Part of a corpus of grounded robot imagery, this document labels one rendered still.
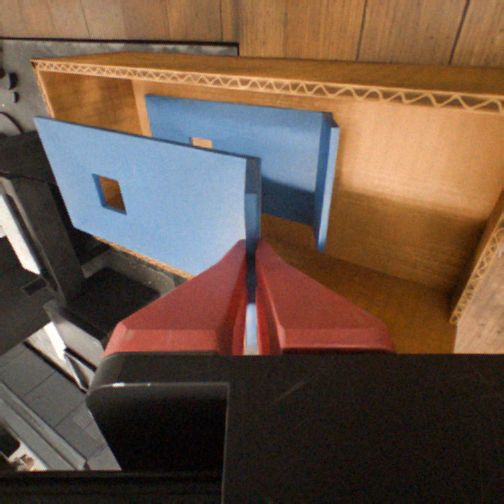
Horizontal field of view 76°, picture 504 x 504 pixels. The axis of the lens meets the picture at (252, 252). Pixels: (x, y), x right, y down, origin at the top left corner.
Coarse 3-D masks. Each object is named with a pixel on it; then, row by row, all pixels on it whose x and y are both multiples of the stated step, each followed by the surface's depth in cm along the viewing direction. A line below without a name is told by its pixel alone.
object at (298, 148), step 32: (160, 96) 23; (160, 128) 24; (192, 128) 22; (224, 128) 21; (256, 128) 20; (288, 128) 19; (320, 128) 18; (288, 160) 20; (320, 160) 18; (288, 192) 21; (320, 192) 18; (320, 224) 18
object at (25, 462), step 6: (0, 456) 32; (24, 456) 39; (30, 456) 40; (0, 462) 32; (6, 462) 32; (12, 462) 34; (18, 462) 34; (24, 462) 39; (30, 462) 39; (0, 468) 31; (6, 468) 32; (12, 468) 32; (18, 468) 33; (24, 468) 34; (30, 468) 39
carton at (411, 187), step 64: (64, 64) 17; (128, 64) 16; (192, 64) 16; (256, 64) 15; (320, 64) 15; (384, 64) 15; (128, 128) 25; (384, 128) 16; (448, 128) 15; (384, 192) 18; (448, 192) 16; (320, 256) 22; (384, 256) 20; (448, 256) 18; (384, 320) 17; (448, 320) 17
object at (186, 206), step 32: (64, 128) 17; (96, 128) 16; (64, 160) 18; (96, 160) 17; (128, 160) 15; (160, 160) 14; (192, 160) 13; (224, 160) 13; (256, 160) 12; (64, 192) 20; (96, 192) 18; (128, 192) 17; (160, 192) 15; (192, 192) 14; (224, 192) 13; (256, 192) 10; (96, 224) 20; (128, 224) 18; (160, 224) 17; (192, 224) 15; (224, 224) 14; (256, 224) 10; (160, 256) 18; (192, 256) 17; (256, 320) 13
